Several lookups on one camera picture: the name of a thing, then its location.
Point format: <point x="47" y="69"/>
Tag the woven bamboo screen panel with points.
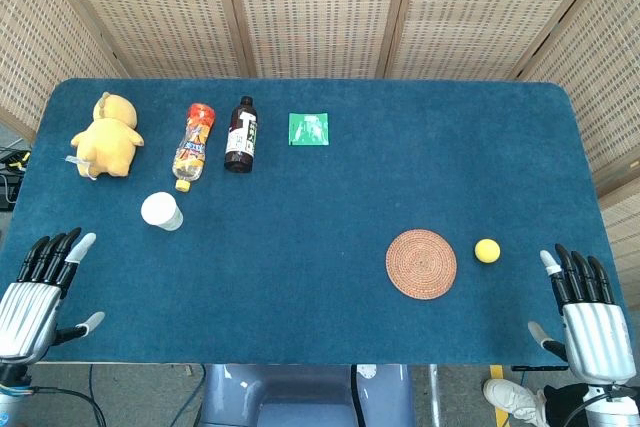
<point x="625" y="237"/>
<point x="320" y="7"/>
<point x="600" y="72"/>
<point x="40" y="37"/>
<point x="150" y="7"/>
<point x="480" y="7"/>

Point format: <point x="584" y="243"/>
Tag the small yellow ball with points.
<point x="487" y="251"/>

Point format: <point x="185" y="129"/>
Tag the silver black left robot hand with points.
<point x="30" y="317"/>

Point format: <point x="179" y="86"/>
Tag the metal table leg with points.
<point x="435" y="397"/>

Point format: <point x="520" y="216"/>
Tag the green square packet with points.
<point x="308" y="129"/>

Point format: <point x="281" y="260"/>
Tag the yellow plush duck toy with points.
<point x="107" y="142"/>

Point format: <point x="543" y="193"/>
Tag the black trouser leg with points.
<point x="562" y="407"/>

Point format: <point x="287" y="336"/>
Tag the round woven rattan coaster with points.
<point x="421" y="264"/>

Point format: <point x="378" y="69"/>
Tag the dark brown drink bottle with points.
<point x="240" y="147"/>

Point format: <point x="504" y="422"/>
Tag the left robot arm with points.
<point x="7" y="402"/>

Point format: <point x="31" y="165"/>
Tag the small white paper cup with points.
<point x="159" y="208"/>

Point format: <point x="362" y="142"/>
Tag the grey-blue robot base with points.
<point x="300" y="397"/>

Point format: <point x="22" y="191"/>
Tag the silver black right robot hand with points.
<point x="597" y="342"/>

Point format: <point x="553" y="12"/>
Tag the clear bottle orange label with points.
<point x="192" y="147"/>

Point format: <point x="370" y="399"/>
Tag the blue table cloth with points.
<point x="300" y="247"/>

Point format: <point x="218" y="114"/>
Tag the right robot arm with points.
<point x="607" y="414"/>

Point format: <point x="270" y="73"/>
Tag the white sneaker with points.
<point x="510" y="397"/>

